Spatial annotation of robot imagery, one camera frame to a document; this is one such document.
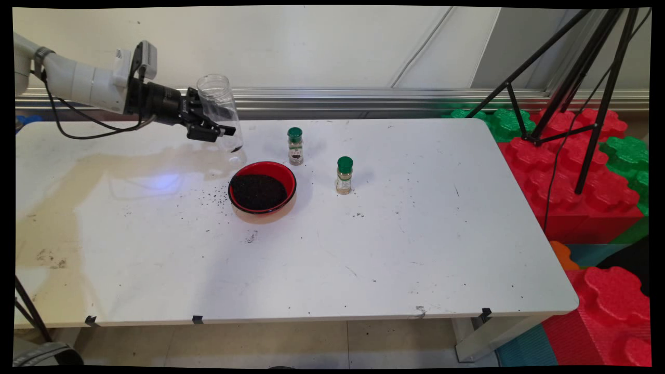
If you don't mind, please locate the thin white wall cable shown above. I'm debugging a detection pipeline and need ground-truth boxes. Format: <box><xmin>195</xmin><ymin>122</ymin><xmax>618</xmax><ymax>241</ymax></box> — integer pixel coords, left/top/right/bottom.
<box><xmin>390</xmin><ymin>6</ymin><xmax>455</xmax><ymax>89</ymax></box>

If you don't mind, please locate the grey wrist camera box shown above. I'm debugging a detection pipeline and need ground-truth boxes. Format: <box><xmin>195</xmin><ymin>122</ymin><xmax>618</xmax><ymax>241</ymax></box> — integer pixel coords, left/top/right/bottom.
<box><xmin>113</xmin><ymin>41</ymin><xmax>158</xmax><ymax>89</ymax></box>

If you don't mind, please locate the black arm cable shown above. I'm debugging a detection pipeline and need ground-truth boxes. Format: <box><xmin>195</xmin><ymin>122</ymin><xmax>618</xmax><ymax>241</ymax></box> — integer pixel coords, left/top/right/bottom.
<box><xmin>31</xmin><ymin>52</ymin><xmax>156</xmax><ymax>141</ymax></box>

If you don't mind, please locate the clear plastic jar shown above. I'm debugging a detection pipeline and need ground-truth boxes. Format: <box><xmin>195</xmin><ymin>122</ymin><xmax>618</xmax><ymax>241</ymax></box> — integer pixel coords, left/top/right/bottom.
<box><xmin>196</xmin><ymin>74</ymin><xmax>245</xmax><ymax>154</ymax></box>

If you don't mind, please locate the grey ribbed hose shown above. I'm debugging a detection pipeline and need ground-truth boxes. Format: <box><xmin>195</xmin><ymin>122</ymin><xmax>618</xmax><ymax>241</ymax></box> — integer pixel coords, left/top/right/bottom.
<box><xmin>13</xmin><ymin>340</ymin><xmax>84</xmax><ymax>367</ymax></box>

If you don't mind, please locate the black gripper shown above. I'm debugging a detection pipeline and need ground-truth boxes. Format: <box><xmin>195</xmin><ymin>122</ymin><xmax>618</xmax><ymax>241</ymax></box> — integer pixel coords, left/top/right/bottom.
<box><xmin>125</xmin><ymin>78</ymin><xmax>236</xmax><ymax>143</ymax></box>

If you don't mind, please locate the aluminium wall rail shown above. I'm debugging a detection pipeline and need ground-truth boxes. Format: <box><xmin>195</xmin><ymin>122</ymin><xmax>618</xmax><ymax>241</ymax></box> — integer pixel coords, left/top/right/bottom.
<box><xmin>16</xmin><ymin>87</ymin><xmax>650</xmax><ymax>121</ymax></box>

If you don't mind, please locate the black tripod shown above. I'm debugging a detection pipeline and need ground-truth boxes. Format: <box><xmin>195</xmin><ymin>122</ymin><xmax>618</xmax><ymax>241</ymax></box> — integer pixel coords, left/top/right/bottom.
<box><xmin>465</xmin><ymin>8</ymin><xmax>650</xmax><ymax>195</ymax></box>

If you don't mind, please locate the thin black tripod cable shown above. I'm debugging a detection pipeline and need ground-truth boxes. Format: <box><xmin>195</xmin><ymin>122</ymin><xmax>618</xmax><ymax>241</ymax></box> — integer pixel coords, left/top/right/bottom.
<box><xmin>542</xmin><ymin>10</ymin><xmax>651</xmax><ymax>233</ymax></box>

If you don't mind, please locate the grey table leg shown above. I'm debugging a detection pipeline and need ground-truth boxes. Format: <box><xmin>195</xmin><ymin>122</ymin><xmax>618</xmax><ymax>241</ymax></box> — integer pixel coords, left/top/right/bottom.
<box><xmin>452</xmin><ymin>314</ymin><xmax>551</xmax><ymax>363</ymax></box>

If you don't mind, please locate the green foam block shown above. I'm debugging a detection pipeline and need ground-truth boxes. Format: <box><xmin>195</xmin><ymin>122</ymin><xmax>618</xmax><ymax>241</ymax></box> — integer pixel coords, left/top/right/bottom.
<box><xmin>600</xmin><ymin>136</ymin><xmax>650</xmax><ymax>245</ymax></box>
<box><xmin>442</xmin><ymin>108</ymin><xmax>537</xmax><ymax>144</ymax></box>

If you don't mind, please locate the spice bottle with dark contents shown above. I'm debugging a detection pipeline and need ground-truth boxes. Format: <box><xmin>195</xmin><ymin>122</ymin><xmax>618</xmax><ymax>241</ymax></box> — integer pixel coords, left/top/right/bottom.
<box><xmin>287</xmin><ymin>127</ymin><xmax>304</xmax><ymax>167</ymax></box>

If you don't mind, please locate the spice bottle with pale contents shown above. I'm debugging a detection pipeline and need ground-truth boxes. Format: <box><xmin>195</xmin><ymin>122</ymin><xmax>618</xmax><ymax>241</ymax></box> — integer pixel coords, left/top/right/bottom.
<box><xmin>336</xmin><ymin>156</ymin><xmax>354</xmax><ymax>196</ymax></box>

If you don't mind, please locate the red bowl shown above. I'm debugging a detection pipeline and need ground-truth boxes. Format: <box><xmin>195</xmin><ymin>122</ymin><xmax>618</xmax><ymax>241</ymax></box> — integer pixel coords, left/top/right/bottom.
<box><xmin>228</xmin><ymin>161</ymin><xmax>298</xmax><ymax>224</ymax></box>

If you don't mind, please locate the thin black rod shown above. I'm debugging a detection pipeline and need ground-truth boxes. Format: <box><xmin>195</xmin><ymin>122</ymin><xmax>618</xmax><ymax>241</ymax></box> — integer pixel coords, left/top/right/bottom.
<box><xmin>15</xmin><ymin>275</ymin><xmax>52</xmax><ymax>343</ymax></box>

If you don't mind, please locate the orange foam piece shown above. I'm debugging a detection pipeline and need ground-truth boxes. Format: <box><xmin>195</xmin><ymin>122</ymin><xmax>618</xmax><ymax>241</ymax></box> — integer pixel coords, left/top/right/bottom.
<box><xmin>550</xmin><ymin>241</ymin><xmax>580</xmax><ymax>272</ymax></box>

